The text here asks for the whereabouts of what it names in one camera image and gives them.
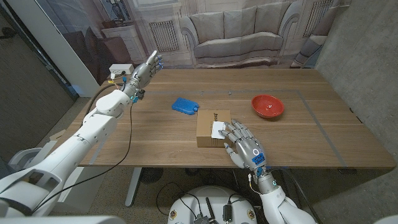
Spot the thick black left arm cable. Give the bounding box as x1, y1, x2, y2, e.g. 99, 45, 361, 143
83, 82, 126, 118

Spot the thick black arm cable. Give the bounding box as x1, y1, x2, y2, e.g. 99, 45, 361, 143
83, 82, 126, 118
270, 167, 317, 224

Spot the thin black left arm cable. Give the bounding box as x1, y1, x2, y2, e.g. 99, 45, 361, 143
30, 104, 134, 215

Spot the white robot torso base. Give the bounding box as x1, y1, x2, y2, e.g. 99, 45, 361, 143
167, 185, 258, 224

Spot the printed sofa room backdrop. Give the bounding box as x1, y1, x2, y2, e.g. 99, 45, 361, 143
35, 0, 352, 85

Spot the black round floor fan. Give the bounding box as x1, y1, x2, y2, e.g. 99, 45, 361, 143
140, 167, 164, 184

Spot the black door handle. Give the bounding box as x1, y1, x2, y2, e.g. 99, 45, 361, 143
0, 27, 18, 40

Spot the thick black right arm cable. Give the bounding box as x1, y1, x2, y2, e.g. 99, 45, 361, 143
270, 167, 317, 224

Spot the red bowl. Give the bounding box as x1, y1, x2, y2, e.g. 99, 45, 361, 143
251, 94, 285, 119

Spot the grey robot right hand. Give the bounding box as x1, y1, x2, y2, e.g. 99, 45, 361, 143
218, 119, 279, 194

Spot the brown cardboard box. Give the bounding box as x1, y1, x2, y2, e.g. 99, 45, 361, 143
196, 109, 234, 148

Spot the white card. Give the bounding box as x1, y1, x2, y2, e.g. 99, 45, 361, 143
211, 121, 226, 140

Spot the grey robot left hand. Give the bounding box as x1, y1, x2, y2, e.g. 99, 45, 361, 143
123, 50, 164, 104

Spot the blue pouch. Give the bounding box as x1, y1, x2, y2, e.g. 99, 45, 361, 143
171, 96, 200, 116

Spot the white table leg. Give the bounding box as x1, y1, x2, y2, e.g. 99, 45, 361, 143
124, 167, 143, 207

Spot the white power strip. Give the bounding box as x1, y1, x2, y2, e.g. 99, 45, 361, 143
108, 63, 135, 76

